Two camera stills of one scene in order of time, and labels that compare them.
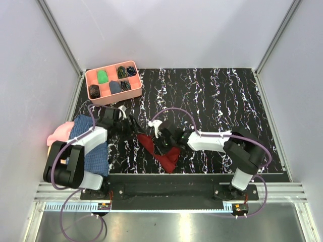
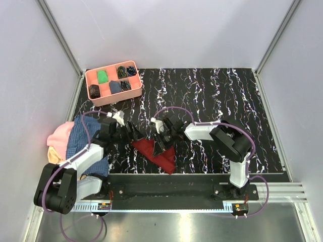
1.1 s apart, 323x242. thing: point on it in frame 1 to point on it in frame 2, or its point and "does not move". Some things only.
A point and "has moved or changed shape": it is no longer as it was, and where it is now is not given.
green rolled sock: (102, 76) does not move
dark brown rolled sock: (94, 91) does not move
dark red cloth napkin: (167, 161) has moved or changed shape
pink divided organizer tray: (113, 83) does not move
